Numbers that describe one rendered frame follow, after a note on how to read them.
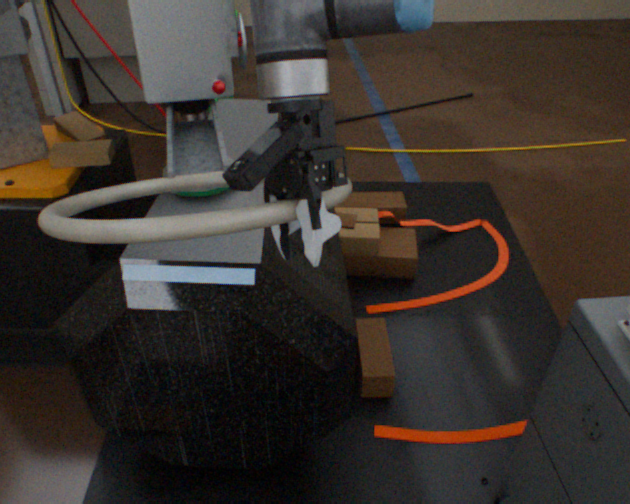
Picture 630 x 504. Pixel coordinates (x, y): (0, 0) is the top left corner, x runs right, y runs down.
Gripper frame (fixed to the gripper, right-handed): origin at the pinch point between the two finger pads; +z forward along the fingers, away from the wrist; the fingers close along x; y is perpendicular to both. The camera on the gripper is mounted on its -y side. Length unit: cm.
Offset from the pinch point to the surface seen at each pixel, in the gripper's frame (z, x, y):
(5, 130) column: -18, 151, 1
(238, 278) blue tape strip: 21, 52, 23
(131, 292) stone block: 22, 70, 3
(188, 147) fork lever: -11, 60, 19
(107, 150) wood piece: -8, 133, 28
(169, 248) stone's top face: 13, 69, 15
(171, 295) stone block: 23, 63, 10
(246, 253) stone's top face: 16, 55, 28
